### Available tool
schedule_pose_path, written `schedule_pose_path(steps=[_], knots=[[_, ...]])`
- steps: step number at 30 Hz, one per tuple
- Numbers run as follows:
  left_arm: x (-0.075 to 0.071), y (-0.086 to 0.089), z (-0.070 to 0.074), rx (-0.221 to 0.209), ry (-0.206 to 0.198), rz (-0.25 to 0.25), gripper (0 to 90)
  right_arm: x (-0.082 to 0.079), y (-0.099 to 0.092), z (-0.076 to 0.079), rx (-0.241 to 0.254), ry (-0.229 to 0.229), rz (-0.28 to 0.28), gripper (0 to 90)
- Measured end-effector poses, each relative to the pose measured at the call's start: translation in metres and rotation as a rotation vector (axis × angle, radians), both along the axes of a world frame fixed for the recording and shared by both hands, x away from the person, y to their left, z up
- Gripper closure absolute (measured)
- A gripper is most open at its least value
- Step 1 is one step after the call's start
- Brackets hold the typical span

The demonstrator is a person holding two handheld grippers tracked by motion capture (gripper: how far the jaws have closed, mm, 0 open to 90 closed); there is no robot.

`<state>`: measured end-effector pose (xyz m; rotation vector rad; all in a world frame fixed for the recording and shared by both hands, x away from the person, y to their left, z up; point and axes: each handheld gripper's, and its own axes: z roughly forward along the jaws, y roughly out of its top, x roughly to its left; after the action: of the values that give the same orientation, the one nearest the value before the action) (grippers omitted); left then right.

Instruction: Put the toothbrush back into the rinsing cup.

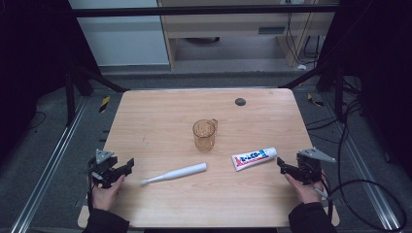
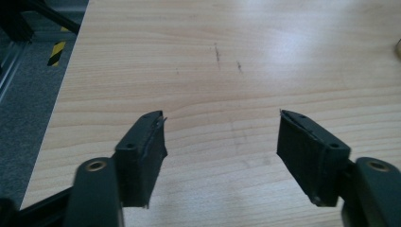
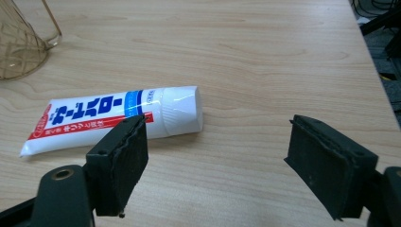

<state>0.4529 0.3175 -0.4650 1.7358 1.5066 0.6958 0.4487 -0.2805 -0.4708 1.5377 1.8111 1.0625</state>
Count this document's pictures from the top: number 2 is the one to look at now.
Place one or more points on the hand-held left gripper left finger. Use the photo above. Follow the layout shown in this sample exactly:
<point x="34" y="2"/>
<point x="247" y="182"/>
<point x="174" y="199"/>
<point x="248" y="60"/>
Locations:
<point x="138" y="164"/>

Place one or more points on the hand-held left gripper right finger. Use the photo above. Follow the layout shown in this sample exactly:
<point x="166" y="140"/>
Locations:
<point x="307" y="157"/>

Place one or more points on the yellow black hazard tape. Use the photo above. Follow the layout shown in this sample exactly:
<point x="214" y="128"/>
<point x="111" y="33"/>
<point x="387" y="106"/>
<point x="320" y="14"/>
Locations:
<point x="56" y="53"/>

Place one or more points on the black metal stand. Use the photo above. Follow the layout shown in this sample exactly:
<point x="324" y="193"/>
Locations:
<point x="15" y="22"/>

